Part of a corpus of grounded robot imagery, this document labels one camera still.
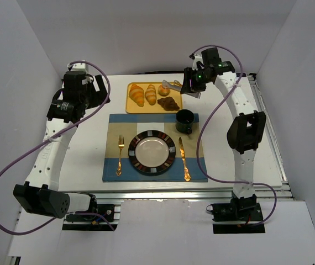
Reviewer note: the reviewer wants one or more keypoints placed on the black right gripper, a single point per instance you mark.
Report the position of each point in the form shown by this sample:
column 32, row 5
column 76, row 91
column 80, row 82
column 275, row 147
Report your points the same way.
column 188, row 86

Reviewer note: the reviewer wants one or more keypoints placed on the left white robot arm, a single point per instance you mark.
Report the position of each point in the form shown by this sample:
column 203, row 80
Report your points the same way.
column 40, row 193

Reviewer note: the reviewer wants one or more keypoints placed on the round orange bun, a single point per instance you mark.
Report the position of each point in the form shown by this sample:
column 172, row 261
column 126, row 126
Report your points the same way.
column 163, row 90

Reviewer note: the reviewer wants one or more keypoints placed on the dark rimmed ceramic plate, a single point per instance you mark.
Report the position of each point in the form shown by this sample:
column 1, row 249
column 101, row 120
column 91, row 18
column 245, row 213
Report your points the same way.
column 151, row 152

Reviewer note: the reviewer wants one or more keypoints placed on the brown chocolate croissant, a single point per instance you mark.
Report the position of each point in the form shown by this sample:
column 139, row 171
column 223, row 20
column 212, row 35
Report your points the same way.
column 168, row 104

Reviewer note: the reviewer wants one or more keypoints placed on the dark green mug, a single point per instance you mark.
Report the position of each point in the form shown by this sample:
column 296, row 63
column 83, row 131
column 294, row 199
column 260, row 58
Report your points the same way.
column 184, row 121

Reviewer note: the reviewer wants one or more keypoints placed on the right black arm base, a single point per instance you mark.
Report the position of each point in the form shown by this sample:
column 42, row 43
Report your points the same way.
column 239, row 216

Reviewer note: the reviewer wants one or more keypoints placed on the small striped croissant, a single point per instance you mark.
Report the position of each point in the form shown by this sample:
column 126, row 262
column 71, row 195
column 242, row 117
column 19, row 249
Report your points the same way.
column 150, row 94

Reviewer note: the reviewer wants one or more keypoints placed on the yellow plastic tray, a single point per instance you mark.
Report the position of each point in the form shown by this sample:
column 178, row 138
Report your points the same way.
column 132, row 108

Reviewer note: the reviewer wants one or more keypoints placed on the gold fork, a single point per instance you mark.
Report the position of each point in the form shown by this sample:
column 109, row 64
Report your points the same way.
column 121, row 146

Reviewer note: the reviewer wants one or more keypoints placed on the gold knife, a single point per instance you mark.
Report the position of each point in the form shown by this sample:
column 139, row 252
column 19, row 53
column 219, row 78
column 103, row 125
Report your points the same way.
column 187, row 176

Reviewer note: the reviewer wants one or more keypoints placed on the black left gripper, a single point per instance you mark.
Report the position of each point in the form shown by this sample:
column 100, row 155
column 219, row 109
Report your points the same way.
column 97, row 90

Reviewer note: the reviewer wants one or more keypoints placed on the blue beige checked placemat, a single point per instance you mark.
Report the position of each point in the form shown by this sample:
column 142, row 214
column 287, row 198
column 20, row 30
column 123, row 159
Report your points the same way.
column 130, row 125

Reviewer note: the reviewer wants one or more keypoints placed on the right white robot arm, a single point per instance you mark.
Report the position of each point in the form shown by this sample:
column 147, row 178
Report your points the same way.
column 247, row 128

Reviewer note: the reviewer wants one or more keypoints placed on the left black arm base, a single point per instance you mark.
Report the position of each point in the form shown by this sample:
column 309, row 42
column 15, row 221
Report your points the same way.
column 107, row 220

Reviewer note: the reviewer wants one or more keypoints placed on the large striped croissant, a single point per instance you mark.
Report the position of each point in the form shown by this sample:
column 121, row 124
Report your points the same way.
column 136, row 93

